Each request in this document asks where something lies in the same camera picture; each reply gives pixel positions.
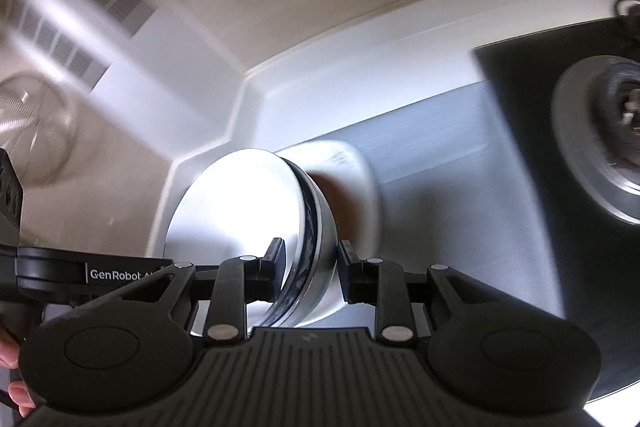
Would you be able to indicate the steel stove burner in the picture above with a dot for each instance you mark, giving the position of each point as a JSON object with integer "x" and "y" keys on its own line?
{"x": 580, "y": 147}

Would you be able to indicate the white bowl with blue band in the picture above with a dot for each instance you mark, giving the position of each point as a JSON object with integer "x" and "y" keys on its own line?
{"x": 235, "y": 207}

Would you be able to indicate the person's left hand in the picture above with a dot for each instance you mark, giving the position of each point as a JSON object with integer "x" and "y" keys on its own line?
{"x": 7, "y": 352}

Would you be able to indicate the black glass gas stove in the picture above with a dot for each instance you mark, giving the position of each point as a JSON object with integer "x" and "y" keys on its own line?
{"x": 525, "y": 107}

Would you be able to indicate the wide white vent grille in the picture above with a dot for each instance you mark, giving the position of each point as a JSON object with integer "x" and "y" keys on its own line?
{"x": 55, "y": 42}

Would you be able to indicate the steel mesh strainer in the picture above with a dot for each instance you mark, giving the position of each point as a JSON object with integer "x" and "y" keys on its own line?
{"x": 30, "y": 122}

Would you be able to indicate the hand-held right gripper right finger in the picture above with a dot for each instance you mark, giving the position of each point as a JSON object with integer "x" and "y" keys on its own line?
{"x": 345, "y": 259}

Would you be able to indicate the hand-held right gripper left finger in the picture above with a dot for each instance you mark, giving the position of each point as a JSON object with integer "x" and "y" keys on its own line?
{"x": 275, "y": 259}

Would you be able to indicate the grey dish mat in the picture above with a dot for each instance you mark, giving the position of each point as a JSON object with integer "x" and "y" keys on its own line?
{"x": 440, "y": 187}

